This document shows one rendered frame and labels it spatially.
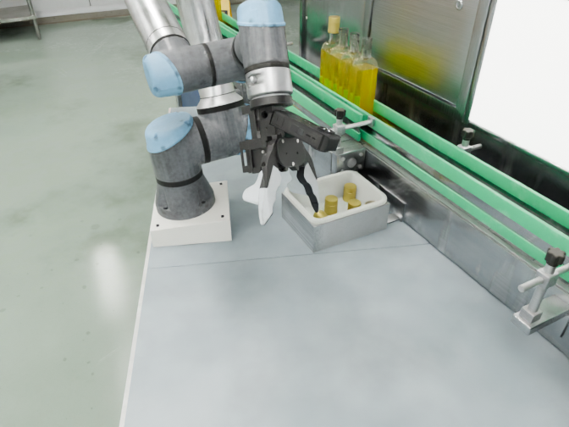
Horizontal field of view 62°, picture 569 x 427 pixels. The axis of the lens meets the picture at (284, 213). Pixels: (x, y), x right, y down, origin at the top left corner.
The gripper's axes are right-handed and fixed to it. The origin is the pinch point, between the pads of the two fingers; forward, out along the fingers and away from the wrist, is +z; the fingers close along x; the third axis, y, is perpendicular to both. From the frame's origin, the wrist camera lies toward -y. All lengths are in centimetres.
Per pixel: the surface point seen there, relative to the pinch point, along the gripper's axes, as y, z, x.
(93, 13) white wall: 514, -248, -302
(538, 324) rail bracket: -29.4, 23.9, -27.1
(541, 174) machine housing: -26, 0, -61
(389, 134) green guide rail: 7, -15, -54
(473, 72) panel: -13, -27, -60
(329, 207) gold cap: 20.2, 2.0, -41.8
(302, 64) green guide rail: 51, -47, -83
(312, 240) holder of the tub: 18.9, 8.6, -30.3
